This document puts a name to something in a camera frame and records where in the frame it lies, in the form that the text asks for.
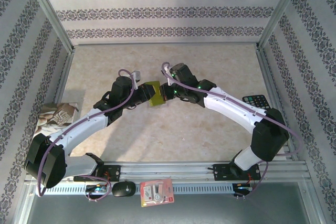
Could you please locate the photo cover book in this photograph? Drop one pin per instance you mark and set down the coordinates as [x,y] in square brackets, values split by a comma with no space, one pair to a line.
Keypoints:
[57,115]

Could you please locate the green card holder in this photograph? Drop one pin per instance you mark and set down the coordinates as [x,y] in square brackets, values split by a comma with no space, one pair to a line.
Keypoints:
[157,95]

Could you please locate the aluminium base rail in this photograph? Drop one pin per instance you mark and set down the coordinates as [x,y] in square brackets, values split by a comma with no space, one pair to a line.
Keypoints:
[168,169]

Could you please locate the aluminium table side rail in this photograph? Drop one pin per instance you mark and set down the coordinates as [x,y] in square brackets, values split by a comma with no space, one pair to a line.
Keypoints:
[65,74]
[267,77]

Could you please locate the black remote control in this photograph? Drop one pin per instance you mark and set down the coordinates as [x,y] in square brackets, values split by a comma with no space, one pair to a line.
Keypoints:
[258,100]

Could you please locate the aluminium frame post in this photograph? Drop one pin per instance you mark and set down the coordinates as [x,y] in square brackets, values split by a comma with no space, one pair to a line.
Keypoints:
[50,14]
[282,11]

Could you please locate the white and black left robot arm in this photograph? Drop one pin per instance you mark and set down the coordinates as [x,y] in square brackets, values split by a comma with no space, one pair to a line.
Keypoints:
[78,127]

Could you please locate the aluminium wall foot rail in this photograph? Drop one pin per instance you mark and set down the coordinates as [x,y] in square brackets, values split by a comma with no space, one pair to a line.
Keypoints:
[165,43]

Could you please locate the small controller circuit board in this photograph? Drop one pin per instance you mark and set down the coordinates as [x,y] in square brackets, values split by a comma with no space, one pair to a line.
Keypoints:
[242,187]
[97,189]

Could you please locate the grey metal sheet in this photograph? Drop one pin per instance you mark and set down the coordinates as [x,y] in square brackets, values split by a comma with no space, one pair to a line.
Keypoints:
[210,211]

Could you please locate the red USB drive package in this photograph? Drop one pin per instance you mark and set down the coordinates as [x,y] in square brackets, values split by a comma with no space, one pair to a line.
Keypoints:
[157,192]

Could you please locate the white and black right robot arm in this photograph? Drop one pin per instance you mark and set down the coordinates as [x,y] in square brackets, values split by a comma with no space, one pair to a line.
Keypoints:
[231,108]

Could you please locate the black computer mouse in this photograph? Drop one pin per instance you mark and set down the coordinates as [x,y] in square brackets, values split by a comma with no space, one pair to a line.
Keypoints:
[123,190]

